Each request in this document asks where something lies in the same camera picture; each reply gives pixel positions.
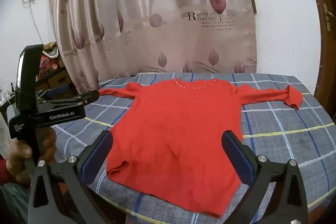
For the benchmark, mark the person's left hand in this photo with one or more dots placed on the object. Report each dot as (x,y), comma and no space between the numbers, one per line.
(19,155)

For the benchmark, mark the red knit sweater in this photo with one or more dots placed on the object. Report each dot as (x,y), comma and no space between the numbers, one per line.
(173,134)

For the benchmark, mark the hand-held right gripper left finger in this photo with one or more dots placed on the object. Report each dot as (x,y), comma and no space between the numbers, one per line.
(97,153)

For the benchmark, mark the brown wooden door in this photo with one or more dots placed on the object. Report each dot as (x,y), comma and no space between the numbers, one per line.
(326,61)

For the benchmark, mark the cardboard box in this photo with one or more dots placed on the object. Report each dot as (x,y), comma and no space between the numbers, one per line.
(59,81)

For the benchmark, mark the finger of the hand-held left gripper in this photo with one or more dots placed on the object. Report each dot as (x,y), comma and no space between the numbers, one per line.
(78,98)

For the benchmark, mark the white plug adapters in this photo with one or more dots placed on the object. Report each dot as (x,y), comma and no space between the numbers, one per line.
(5,95)

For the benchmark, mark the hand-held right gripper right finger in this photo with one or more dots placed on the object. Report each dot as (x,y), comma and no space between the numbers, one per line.
(236,153)

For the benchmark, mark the grey plaid bed sheet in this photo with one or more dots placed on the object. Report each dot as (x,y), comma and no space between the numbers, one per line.
(278,124)

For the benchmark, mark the colourful toy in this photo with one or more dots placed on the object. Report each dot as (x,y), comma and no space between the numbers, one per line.
(50,56)

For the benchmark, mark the teal cloth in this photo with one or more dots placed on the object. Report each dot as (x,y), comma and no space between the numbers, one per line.
(13,203)

